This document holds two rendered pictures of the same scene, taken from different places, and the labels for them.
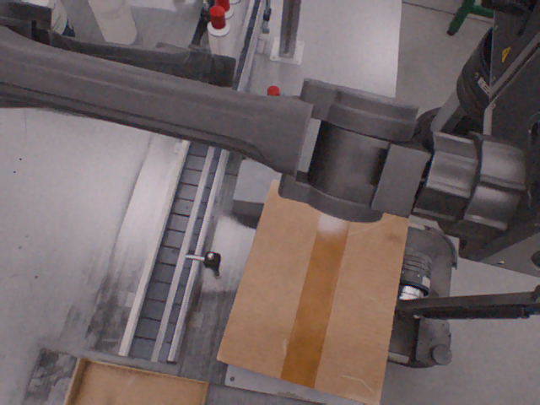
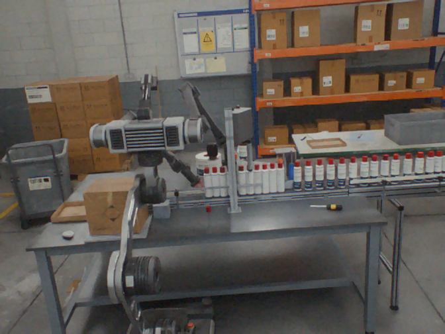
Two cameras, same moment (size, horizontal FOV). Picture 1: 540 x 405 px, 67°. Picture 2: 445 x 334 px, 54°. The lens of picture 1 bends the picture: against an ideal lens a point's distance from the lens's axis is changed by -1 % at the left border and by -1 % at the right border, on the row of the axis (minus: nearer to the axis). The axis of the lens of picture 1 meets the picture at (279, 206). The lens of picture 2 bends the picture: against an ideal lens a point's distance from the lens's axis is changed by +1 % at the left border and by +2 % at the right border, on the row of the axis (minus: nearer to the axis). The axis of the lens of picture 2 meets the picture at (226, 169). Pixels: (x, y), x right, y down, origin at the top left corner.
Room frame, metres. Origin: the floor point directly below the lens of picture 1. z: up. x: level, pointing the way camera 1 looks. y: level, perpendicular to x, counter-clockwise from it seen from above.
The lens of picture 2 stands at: (0.72, -2.54, 1.96)
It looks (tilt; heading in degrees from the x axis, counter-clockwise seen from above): 18 degrees down; 88
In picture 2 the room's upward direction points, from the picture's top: 4 degrees counter-clockwise
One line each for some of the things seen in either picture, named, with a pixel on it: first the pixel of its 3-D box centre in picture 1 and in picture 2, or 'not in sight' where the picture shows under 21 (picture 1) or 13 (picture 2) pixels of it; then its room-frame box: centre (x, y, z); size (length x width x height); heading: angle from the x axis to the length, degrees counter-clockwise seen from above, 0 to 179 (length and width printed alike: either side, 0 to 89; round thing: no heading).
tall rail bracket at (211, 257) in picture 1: (203, 264); not in sight; (0.19, 0.13, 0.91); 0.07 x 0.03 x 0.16; 89
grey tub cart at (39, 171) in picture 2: not in sight; (42, 176); (-1.18, 2.24, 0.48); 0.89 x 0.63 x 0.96; 103
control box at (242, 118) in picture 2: not in sight; (238, 124); (0.92, 0.11, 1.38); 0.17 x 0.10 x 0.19; 54
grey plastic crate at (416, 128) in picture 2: not in sight; (422, 127); (2.80, 1.46, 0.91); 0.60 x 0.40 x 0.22; 178
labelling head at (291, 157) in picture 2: not in sight; (285, 168); (1.24, 0.27, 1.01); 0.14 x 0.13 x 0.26; 179
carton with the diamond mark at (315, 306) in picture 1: (310, 297); (117, 205); (0.14, -0.08, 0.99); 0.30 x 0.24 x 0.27; 173
